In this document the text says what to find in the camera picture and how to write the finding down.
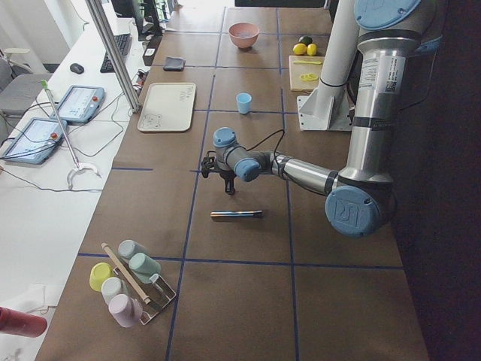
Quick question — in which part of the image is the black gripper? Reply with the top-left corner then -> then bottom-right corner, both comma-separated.
219,171 -> 236,196

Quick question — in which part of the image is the steel muddler black tip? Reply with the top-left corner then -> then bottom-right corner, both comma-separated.
210,210 -> 263,221

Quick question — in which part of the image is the light blue cup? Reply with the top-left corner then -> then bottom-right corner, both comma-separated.
236,93 -> 253,114

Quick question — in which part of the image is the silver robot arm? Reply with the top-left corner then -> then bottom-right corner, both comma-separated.
201,1 -> 446,237

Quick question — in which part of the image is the mint green cup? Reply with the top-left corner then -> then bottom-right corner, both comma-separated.
129,253 -> 162,284

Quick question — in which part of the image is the grey cup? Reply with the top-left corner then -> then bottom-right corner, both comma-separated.
117,239 -> 148,260

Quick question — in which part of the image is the white cup rack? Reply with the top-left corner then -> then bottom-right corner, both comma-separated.
113,264 -> 177,326

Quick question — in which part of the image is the white cup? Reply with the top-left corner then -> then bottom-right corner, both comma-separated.
101,277 -> 130,305

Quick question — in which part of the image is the yellow cup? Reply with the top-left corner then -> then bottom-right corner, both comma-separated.
89,262 -> 116,292

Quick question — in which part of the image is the pink cup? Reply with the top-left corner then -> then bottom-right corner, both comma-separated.
108,294 -> 143,328

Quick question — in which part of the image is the cream bear tray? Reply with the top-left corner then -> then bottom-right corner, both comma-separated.
138,83 -> 196,132

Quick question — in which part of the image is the grey folded cloth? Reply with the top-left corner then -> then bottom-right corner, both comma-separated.
163,56 -> 186,71

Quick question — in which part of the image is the wooden cutting board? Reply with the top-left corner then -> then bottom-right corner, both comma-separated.
289,56 -> 324,92

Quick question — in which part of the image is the yellow plastic knife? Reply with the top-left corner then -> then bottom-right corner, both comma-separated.
292,60 -> 323,65

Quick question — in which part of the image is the pink bowl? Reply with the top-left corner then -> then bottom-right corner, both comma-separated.
228,23 -> 260,49

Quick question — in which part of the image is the reacher grabber stick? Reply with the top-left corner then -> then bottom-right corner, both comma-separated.
41,80 -> 101,190

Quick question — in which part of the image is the black device box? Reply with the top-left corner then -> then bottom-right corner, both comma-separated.
143,36 -> 162,66

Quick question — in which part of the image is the green avocado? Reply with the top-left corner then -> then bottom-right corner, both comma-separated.
298,35 -> 313,46

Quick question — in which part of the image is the far teach pendant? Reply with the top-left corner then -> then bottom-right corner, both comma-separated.
57,85 -> 105,125

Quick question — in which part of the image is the teach pendant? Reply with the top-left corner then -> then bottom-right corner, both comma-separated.
1,117 -> 63,165
57,85 -> 105,125

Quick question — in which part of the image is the black keyboard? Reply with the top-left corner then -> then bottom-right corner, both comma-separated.
99,33 -> 133,74

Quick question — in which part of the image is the black computer mouse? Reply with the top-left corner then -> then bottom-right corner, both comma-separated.
70,63 -> 84,74

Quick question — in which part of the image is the near teach pendant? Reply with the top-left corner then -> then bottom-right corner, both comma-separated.
1,117 -> 63,165

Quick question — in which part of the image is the red bottle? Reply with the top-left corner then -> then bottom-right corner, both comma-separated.
1,308 -> 47,338

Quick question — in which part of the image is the black camera cable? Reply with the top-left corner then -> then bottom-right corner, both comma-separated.
247,129 -> 286,166

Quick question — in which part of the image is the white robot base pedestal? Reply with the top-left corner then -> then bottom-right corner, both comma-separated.
297,0 -> 359,131

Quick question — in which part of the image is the wooden rack handle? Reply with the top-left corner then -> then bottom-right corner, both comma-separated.
101,242 -> 151,305

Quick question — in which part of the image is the aluminium frame post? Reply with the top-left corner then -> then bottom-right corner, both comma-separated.
86,0 -> 141,114

